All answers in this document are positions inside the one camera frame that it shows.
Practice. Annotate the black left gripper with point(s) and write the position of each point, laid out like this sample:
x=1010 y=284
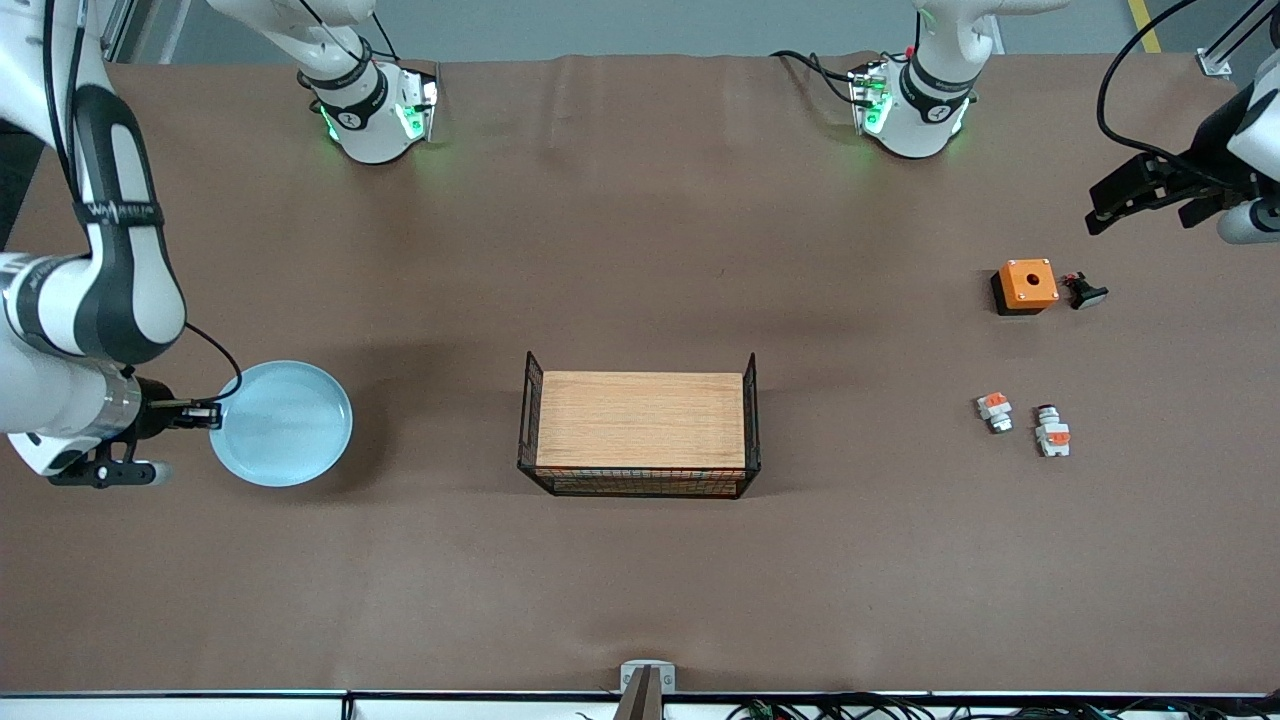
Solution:
x=1204 y=172

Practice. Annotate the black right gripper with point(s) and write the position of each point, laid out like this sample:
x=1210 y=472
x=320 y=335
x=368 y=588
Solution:
x=156 y=408

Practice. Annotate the light blue round plate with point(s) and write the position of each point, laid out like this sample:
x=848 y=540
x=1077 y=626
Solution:
x=285 y=425

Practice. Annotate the white orange button switch module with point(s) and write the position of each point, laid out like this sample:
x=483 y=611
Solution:
x=995 y=410
x=1052 y=435

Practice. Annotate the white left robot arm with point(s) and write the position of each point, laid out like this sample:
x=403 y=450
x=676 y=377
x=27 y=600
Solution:
x=930 y=100

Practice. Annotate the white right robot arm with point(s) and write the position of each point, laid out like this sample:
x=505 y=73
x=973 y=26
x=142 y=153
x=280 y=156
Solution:
x=100 y=300

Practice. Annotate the black push button clear cap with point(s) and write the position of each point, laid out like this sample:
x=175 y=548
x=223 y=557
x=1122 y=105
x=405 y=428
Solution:
x=1086 y=292

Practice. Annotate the brown table cover sheet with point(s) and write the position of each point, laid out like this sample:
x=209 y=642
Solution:
x=300 y=600

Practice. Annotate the orange button enclosure box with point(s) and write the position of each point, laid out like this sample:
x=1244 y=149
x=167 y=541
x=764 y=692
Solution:
x=1027 y=284

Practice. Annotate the aluminium frame profile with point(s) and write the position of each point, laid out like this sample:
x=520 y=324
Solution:
x=1225 y=50
x=125 y=30

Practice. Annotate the left arm base connector bracket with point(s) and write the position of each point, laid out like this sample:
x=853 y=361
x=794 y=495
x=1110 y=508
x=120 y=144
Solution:
x=870 y=100

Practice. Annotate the white table edge rail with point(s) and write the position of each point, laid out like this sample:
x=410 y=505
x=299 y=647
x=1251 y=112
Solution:
x=200 y=705

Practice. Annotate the right arm base connector bracket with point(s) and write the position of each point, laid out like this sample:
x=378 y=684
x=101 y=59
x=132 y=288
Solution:
x=420 y=105

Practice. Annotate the grey metal mount bracket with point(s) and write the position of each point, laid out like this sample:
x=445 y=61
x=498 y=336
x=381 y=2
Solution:
x=647 y=682

